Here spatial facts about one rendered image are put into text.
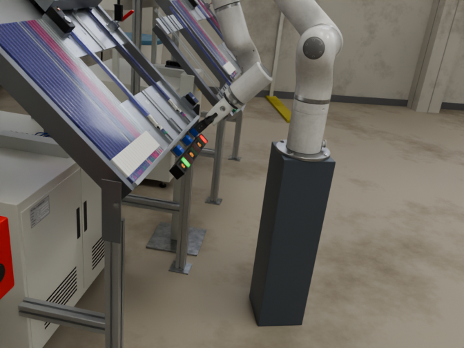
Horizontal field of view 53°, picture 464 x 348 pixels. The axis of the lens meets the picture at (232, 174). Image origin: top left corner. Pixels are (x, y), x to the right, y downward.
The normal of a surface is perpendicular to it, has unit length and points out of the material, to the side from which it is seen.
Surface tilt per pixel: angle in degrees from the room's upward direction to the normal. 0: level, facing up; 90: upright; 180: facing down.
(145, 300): 0
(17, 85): 90
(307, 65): 128
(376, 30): 90
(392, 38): 90
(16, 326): 90
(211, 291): 0
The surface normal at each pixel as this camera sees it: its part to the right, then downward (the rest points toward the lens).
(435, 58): 0.16, 0.40
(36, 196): 0.98, 0.16
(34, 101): -0.18, 0.37
